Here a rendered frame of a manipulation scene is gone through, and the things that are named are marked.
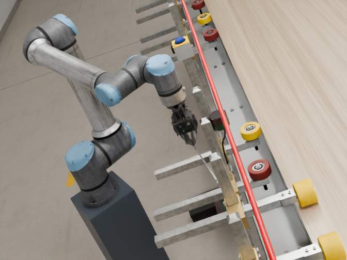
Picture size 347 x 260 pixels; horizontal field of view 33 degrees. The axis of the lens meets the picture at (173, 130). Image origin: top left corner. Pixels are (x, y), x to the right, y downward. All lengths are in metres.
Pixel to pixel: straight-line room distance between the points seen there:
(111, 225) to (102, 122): 0.49
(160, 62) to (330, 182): 0.68
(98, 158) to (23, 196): 1.73
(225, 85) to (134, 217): 0.91
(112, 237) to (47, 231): 1.11
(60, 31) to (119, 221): 0.93
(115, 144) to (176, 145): 1.36
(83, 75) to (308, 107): 0.86
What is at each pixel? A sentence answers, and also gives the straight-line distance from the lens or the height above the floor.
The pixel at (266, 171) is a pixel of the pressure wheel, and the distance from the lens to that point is 2.04.
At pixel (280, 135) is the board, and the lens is 2.19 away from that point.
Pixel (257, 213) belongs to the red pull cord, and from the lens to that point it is 0.78.
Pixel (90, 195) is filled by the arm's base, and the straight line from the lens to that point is 2.73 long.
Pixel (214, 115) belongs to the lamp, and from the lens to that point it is 1.96.
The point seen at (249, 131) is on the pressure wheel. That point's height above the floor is 0.91.
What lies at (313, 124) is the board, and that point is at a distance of 2.20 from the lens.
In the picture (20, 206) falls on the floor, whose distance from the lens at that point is 4.25.
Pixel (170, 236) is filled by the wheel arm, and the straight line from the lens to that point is 1.85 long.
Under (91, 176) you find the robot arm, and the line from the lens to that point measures 2.67.
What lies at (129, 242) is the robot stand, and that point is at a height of 0.36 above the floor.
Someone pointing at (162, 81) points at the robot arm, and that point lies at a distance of 1.96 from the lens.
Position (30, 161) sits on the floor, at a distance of 4.69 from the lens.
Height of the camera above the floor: 2.16
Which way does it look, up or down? 31 degrees down
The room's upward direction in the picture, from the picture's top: 23 degrees counter-clockwise
